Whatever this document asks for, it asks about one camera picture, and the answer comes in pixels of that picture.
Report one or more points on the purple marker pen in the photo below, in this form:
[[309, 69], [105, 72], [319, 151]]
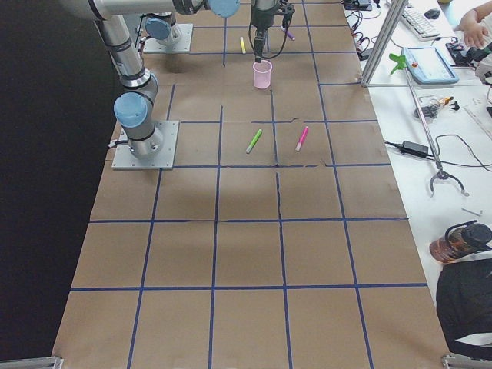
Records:
[[288, 33]]

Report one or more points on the pink marker pen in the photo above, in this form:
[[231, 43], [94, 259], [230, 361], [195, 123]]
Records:
[[302, 138]]

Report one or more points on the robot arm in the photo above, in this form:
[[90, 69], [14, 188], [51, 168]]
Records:
[[224, 9], [133, 109]]

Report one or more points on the pink mesh cup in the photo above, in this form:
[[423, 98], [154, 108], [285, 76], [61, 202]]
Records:
[[262, 74]]

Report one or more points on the person hand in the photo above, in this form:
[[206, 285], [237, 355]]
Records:
[[474, 34]]

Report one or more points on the yellow marker pen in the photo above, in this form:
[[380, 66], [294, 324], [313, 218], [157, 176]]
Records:
[[242, 44]]

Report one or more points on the green marker pen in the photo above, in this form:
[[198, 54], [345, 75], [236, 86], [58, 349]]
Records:
[[254, 141]]

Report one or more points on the green clamp tool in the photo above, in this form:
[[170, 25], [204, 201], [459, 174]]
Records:
[[400, 61]]

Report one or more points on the white keyboard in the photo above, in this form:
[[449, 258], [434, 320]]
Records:
[[420, 26]]

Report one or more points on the teach pendant tablet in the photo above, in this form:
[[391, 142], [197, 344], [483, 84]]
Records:
[[428, 66]]

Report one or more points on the black power adapter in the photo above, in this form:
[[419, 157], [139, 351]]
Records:
[[416, 149]]

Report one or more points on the brown water bottle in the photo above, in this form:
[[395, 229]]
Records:
[[461, 240]]

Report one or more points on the black backpack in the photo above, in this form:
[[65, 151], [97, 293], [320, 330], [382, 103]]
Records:
[[464, 307]]

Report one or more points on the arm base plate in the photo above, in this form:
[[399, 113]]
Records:
[[156, 152], [171, 40]]

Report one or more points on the aluminium frame post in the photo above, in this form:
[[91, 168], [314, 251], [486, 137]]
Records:
[[390, 23]]

